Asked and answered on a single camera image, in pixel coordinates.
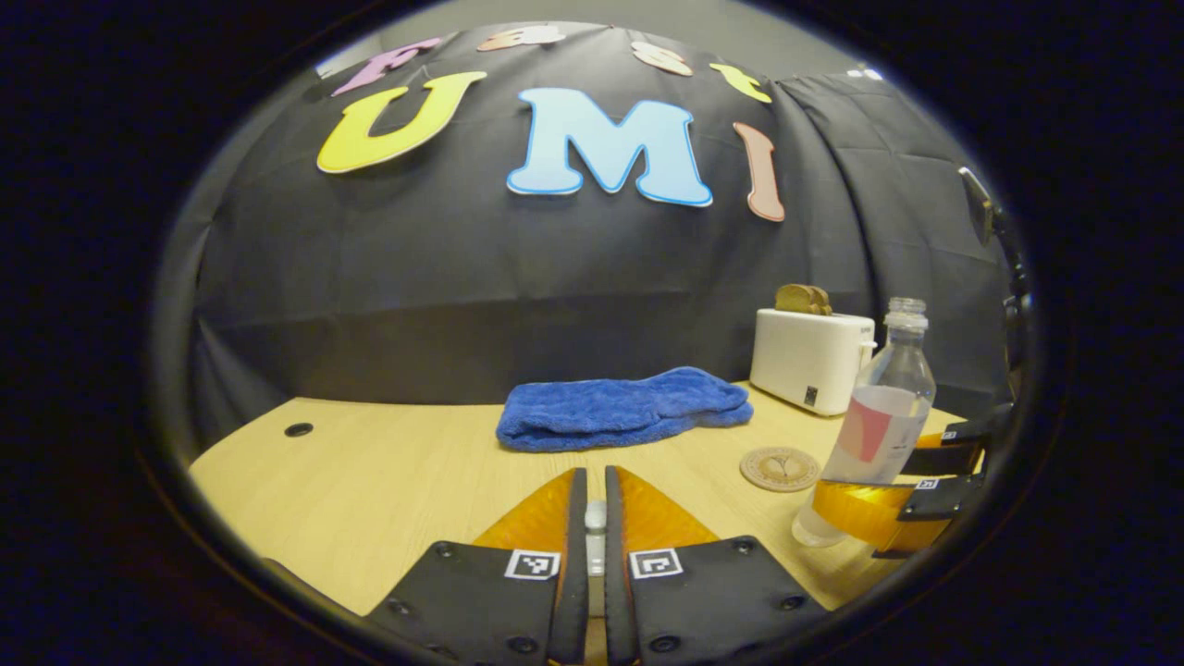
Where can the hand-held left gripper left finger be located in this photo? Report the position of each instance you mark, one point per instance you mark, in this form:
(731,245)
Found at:
(578,555)

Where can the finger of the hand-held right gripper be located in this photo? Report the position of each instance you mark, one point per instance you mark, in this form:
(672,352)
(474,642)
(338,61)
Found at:
(953,458)
(943,499)

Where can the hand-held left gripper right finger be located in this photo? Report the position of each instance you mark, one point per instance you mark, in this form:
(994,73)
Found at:
(612,555)

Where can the clear plastic water bottle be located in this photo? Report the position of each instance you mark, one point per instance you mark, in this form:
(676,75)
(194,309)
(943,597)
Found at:
(883,407)

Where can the round brown coaster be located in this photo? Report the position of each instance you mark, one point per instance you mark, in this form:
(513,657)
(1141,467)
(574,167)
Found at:
(779,470)

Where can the blue towel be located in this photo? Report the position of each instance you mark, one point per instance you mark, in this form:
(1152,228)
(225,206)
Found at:
(620,412)

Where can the white toaster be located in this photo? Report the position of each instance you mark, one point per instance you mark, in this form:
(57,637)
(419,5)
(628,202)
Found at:
(805,361)

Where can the brown toast slice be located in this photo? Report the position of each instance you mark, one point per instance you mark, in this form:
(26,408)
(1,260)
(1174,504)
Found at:
(794,300)
(823,302)

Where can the small ceiling light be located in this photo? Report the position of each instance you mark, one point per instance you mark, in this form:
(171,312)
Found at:
(869,74)

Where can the black backdrop cloth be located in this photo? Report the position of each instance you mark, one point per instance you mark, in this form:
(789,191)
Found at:
(416,268)

